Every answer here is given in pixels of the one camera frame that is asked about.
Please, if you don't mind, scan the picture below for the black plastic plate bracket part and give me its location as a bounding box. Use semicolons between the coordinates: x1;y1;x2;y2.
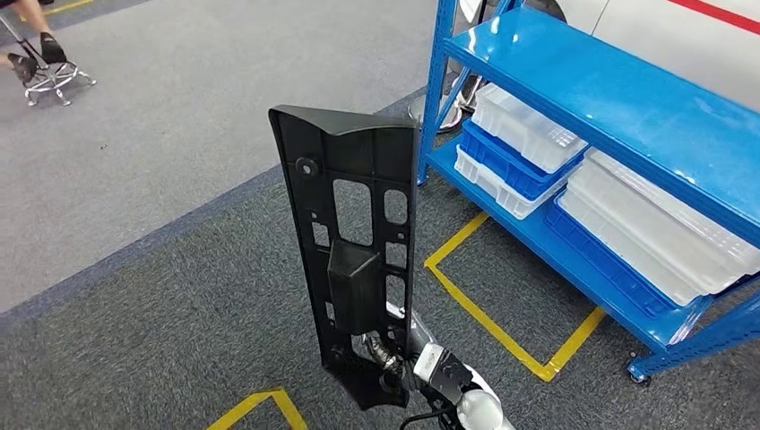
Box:
268;105;421;412

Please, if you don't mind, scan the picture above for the white car with red stripe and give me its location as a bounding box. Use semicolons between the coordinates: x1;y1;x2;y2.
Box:
460;0;760;114

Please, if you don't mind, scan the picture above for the chrome chair base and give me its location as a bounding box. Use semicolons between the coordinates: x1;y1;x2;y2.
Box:
0;14;98;108

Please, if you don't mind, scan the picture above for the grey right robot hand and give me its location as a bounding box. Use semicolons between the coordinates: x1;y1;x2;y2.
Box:
358;301;439;409

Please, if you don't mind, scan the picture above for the small white plastic bin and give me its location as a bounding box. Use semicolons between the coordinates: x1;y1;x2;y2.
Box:
471;82;589;175
453;145;568;221

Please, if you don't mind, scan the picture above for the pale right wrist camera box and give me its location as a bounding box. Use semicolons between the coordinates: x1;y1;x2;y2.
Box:
413;342;475;405

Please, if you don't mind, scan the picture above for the small blue plastic bin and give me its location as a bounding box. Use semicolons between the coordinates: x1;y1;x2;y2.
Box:
458;120;589;203

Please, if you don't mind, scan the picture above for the blue metal shelf rack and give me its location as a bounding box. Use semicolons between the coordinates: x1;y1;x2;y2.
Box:
415;0;760;386

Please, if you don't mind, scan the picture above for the yellow floor tape line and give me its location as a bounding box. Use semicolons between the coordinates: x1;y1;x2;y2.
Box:
205;388;308;430
423;211;607;384

